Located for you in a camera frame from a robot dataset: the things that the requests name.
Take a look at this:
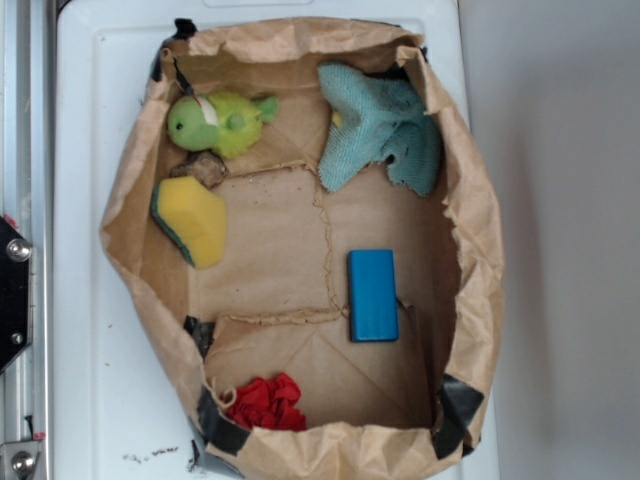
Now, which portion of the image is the blue terry cloth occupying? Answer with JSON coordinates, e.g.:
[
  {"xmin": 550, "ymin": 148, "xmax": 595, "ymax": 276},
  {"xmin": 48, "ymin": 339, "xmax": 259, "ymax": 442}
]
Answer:
[{"xmin": 318, "ymin": 62, "xmax": 444, "ymax": 196}]

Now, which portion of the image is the brown paper bag tray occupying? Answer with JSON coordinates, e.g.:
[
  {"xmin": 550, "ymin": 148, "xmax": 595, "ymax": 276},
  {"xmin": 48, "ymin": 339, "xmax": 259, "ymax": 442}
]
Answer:
[{"xmin": 101, "ymin": 17, "xmax": 505, "ymax": 479}]

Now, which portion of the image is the blue wooden block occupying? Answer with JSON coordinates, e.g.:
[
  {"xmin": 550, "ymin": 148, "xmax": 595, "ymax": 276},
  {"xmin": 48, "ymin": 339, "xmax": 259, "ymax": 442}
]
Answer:
[{"xmin": 348, "ymin": 249, "xmax": 399, "ymax": 342}]

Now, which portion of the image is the yellow green sponge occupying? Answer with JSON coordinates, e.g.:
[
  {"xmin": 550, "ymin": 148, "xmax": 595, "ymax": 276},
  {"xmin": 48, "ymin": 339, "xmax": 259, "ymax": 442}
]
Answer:
[{"xmin": 150, "ymin": 176, "xmax": 227, "ymax": 269}]

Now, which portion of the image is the brown rock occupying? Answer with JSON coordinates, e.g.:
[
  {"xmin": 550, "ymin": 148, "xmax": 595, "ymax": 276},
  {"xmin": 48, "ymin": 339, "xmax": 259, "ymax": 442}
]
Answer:
[{"xmin": 169, "ymin": 150, "xmax": 228, "ymax": 190}]

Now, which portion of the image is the green plush turtle toy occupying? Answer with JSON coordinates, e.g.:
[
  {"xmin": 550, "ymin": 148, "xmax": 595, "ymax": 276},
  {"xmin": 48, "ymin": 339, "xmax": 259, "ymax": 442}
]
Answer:
[{"xmin": 166, "ymin": 91, "xmax": 279, "ymax": 159}]

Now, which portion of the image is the red crumpled paper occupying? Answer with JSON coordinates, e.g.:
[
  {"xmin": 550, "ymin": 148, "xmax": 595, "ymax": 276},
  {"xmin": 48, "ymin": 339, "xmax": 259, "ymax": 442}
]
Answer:
[{"xmin": 227, "ymin": 373, "xmax": 307, "ymax": 432}]

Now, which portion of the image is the white appliance top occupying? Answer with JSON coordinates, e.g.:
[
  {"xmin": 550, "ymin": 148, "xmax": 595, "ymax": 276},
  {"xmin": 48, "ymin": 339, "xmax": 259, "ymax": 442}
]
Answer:
[{"xmin": 50, "ymin": 1, "xmax": 498, "ymax": 479}]

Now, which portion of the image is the black metal bracket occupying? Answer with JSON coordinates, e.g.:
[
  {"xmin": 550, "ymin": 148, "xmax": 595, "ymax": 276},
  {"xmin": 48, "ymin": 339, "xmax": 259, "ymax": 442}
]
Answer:
[{"xmin": 0, "ymin": 216, "xmax": 33, "ymax": 374}]

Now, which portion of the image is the aluminium frame rail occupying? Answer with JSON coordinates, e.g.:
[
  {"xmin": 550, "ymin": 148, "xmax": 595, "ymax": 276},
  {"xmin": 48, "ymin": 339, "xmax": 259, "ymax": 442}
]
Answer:
[{"xmin": 1, "ymin": 1, "xmax": 57, "ymax": 479}]

